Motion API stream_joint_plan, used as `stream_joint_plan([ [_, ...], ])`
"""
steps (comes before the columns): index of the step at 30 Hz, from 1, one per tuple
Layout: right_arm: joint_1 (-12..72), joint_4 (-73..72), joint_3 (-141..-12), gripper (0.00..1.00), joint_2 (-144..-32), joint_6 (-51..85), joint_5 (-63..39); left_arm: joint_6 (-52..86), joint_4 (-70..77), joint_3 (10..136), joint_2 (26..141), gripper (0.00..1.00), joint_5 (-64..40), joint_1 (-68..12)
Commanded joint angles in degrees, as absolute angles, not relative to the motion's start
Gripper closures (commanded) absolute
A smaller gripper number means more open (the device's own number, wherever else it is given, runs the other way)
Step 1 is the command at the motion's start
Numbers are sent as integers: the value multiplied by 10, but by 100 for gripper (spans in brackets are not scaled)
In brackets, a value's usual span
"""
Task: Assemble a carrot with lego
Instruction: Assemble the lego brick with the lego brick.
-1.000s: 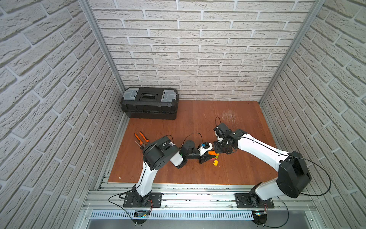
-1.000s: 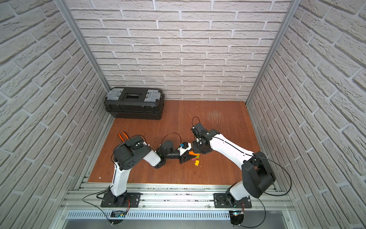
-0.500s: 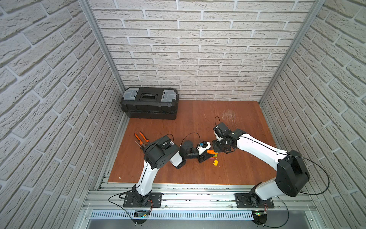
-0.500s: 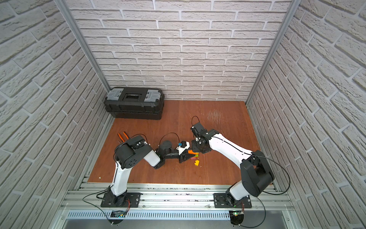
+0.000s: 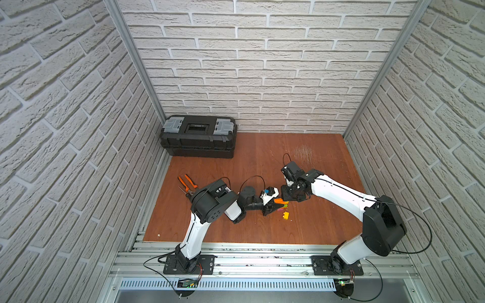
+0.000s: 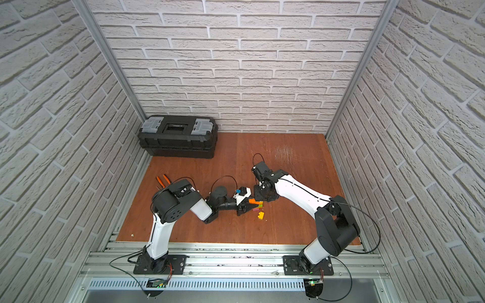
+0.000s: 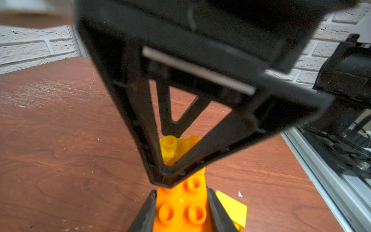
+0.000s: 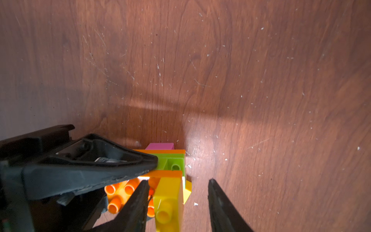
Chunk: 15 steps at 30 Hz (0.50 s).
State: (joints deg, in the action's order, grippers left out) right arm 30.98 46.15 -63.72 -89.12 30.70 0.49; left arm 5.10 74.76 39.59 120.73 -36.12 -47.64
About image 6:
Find orange lego brick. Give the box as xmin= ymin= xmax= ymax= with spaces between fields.
xmin=249 ymin=199 xmax=263 ymax=208

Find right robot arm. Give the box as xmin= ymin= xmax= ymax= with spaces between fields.
xmin=252 ymin=162 xmax=361 ymax=273

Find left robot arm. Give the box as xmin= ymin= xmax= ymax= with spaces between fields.
xmin=139 ymin=179 xmax=256 ymax=274

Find black plastic toolbox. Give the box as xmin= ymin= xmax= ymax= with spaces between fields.
xmin=138 ymin=115 xmax=219 ymax=159

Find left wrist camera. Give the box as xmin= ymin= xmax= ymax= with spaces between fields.
xmin=233 ymin=187 xmax=251 ymax=205

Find aluminium rail frame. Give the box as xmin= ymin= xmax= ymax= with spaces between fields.
xmin=68 ymin=242 xmax=399 ymax=302

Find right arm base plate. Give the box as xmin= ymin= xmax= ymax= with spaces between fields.
xmin=282 ymin=256 xmax=334 ymax=276

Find orange handled pliers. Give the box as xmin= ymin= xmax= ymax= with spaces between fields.
xmin=155 ymin=174 xmax=171 ymax=189

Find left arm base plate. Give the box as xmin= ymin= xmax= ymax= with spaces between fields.
xmin=133 ymin=253 xmax=188 ymax=275

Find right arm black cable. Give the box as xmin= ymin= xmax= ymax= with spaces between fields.
xmin=333 ymin=202 xmax=381 ymax=255

